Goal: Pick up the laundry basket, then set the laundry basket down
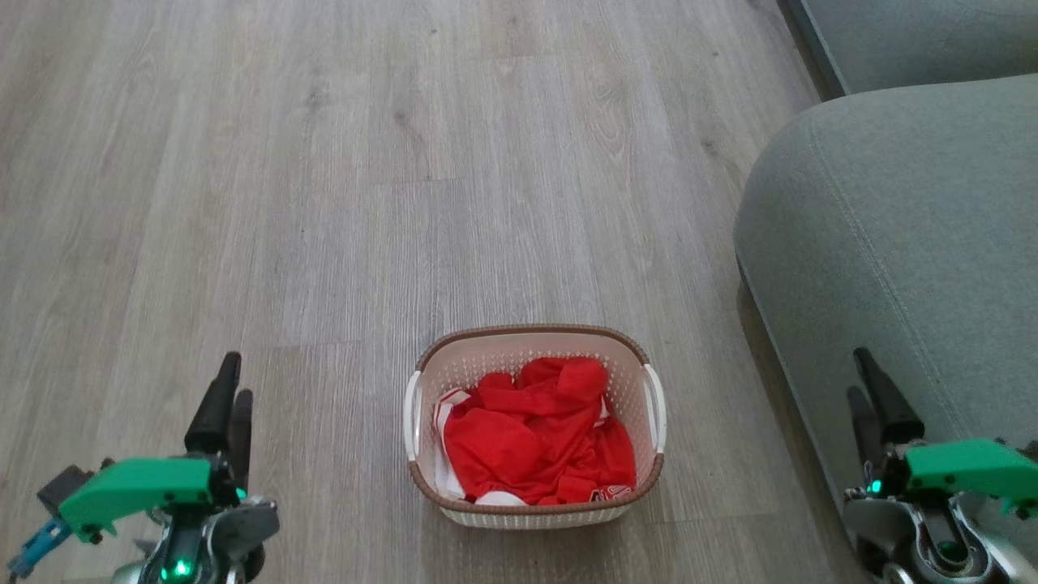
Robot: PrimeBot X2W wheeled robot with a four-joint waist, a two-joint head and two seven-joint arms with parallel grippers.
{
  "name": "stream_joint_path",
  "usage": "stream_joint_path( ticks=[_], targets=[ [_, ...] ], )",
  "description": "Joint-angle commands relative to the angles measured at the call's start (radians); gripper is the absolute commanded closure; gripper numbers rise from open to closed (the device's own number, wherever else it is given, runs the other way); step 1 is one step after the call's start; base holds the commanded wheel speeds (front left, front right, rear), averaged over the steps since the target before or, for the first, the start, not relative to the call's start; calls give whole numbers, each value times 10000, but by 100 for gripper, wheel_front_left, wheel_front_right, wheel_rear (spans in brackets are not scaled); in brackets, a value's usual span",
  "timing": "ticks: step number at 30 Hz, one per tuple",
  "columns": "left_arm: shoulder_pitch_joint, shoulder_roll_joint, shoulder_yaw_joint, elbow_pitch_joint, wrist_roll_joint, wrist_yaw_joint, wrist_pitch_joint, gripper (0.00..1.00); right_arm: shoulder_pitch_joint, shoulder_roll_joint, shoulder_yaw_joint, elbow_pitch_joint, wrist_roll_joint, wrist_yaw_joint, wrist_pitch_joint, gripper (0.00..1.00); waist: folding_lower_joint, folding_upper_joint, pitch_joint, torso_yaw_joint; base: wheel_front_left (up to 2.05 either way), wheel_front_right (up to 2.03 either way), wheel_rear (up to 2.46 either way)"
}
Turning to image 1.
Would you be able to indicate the red jersey garment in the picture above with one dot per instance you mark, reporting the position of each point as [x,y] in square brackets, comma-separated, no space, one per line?
[527,438]

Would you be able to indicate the white laundry basket brown rim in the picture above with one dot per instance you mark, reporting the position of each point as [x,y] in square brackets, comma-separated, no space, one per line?
[486,357]

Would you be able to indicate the dark grey wrist camera box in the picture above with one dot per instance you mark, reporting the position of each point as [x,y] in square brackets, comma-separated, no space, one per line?
[63,487]

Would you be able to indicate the grey fabric sofa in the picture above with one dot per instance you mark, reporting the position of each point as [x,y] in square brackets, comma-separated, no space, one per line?
[892,227]

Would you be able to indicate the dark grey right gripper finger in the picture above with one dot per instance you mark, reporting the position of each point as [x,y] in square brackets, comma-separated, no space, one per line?
[896,418]
[866,430]

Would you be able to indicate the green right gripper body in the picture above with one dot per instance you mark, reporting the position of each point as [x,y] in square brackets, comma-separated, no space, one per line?
[973,470]

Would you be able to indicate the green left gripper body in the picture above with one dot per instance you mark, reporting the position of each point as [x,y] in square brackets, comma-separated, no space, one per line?
[138,487]

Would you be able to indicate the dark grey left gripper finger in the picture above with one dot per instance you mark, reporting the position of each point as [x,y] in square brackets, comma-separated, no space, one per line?
[211,422]
[242,438]

